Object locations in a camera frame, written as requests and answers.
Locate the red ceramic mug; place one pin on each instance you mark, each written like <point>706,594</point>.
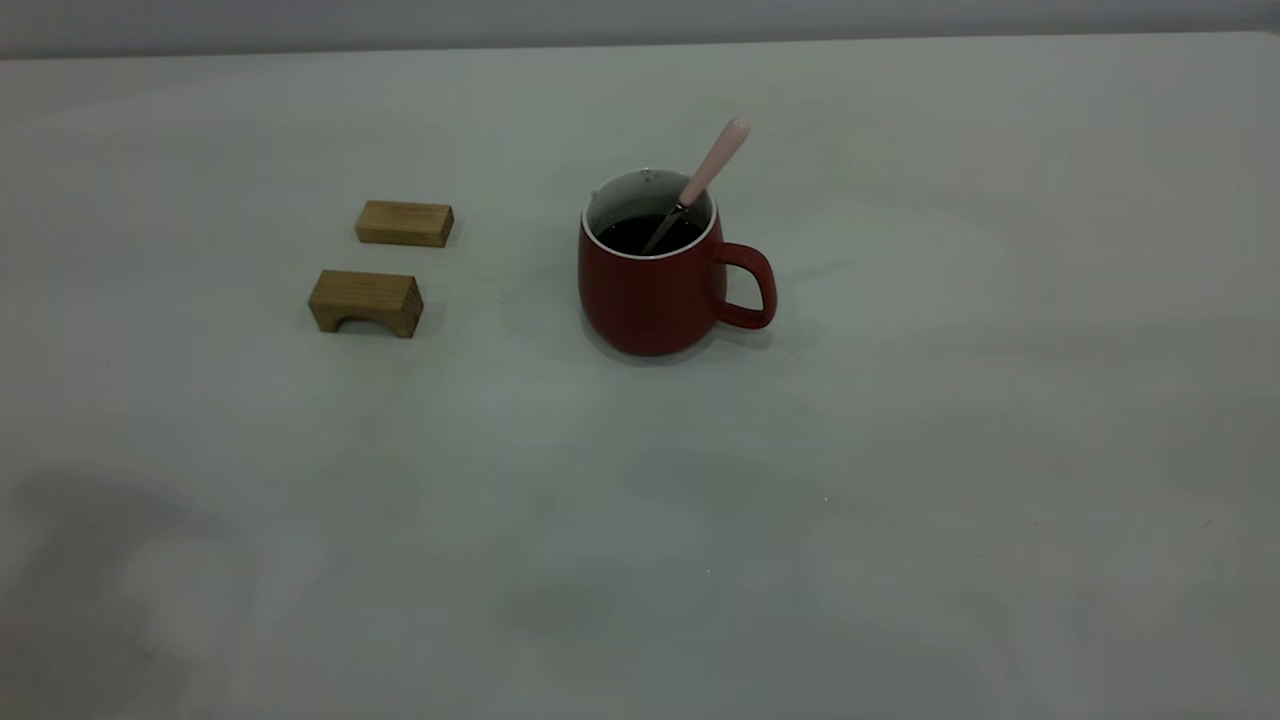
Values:
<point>645,305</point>

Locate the black coffee liquid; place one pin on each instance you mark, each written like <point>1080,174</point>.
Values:
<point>625,237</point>

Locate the flat wooden block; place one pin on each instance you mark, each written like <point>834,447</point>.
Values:
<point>405,224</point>

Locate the arched wooden block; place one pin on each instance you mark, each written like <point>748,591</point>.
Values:
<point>370,295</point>

